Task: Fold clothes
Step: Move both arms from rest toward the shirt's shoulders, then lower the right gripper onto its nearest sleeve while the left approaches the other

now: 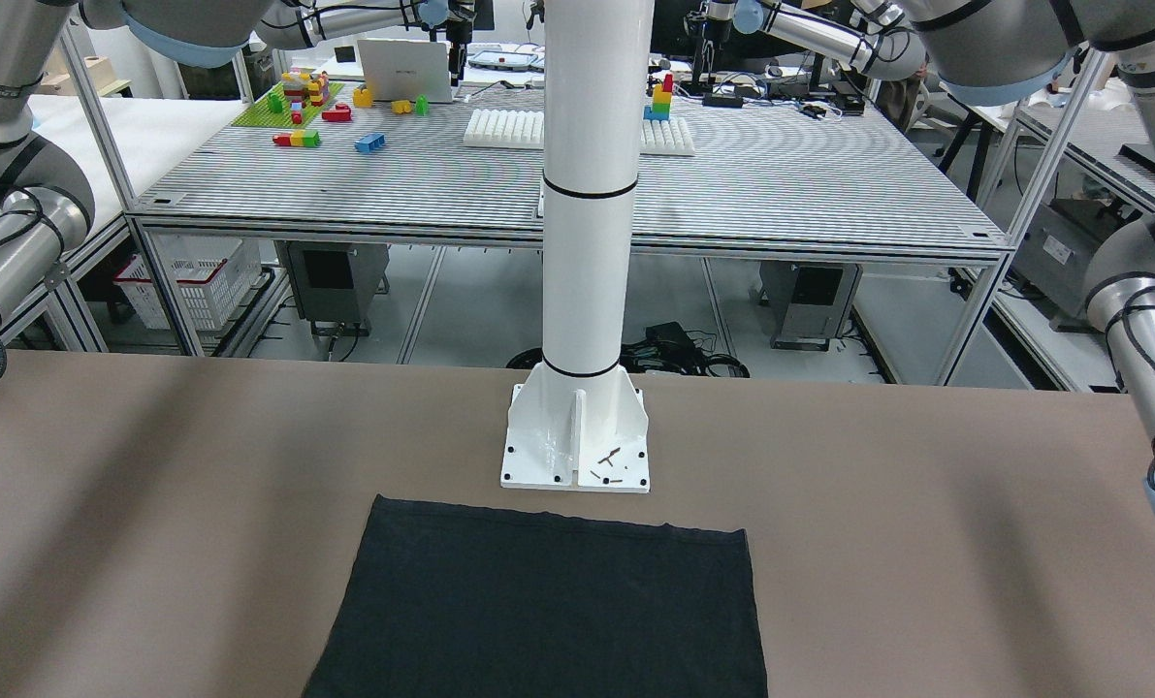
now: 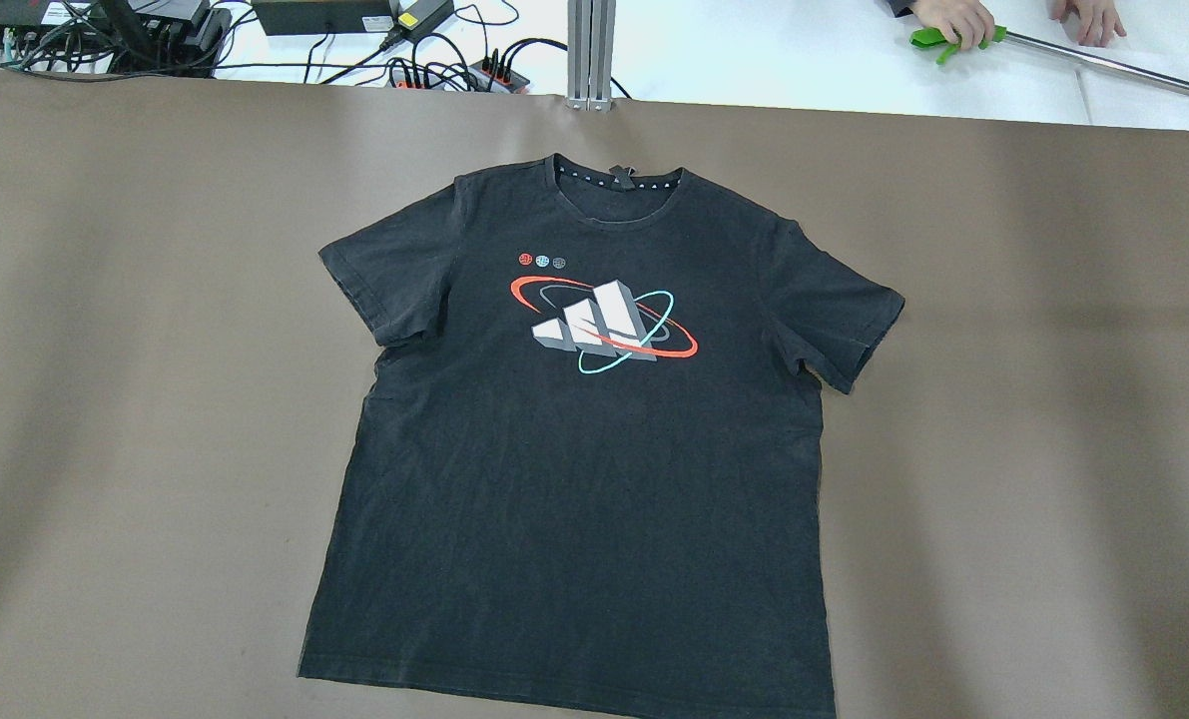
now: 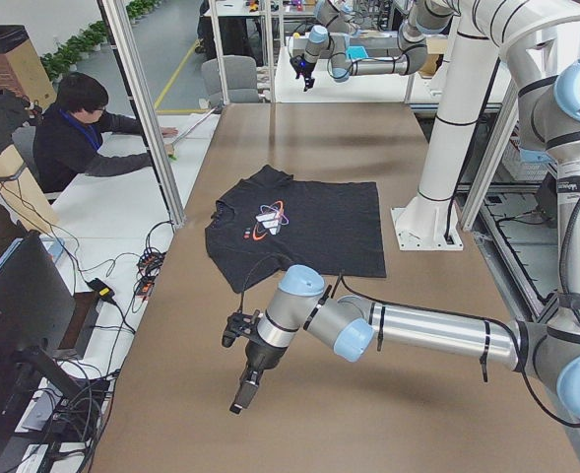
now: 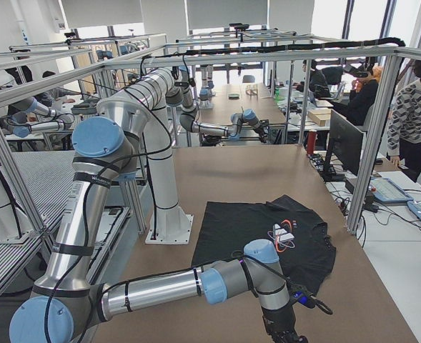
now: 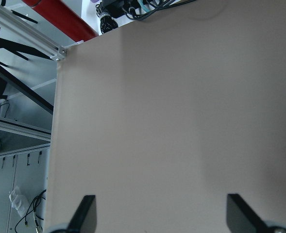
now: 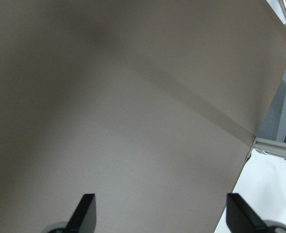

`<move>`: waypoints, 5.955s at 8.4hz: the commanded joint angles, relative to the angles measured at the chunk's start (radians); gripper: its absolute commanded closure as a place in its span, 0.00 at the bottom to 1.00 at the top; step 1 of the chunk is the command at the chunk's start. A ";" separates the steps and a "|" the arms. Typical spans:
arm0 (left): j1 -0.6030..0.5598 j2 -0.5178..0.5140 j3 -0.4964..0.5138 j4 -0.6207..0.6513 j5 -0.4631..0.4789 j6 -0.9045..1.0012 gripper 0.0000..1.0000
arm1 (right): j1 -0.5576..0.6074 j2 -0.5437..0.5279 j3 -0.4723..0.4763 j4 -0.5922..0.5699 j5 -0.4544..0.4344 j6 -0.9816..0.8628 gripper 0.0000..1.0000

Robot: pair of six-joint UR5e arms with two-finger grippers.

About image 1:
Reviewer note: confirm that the black t-shirt with logo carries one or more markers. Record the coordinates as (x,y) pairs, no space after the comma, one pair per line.
(451,600)

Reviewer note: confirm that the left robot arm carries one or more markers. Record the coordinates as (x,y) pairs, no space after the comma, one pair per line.
(992,53)

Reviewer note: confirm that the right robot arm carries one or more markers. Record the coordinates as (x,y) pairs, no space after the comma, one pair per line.
(47,206)

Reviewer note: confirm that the white foam tray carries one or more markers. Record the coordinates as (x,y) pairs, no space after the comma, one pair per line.
(523,130)

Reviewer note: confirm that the stacked colourful lego tower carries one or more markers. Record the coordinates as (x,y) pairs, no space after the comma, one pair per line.
(662,93)

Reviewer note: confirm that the blue lego brick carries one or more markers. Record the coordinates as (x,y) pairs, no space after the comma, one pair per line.
(370,143)

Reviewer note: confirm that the white laptop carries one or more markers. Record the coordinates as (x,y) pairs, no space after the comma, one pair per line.
(406,69)

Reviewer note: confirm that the white plastic basket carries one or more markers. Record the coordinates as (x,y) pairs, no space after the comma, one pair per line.
(212,275)

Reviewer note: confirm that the green lego baseplate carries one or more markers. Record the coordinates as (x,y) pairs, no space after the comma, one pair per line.
(274,110)

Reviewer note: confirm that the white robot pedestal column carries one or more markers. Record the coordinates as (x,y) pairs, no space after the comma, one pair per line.
(578,423)

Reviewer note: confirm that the aluminium frame work table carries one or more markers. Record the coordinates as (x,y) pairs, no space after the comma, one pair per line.
(759,182)

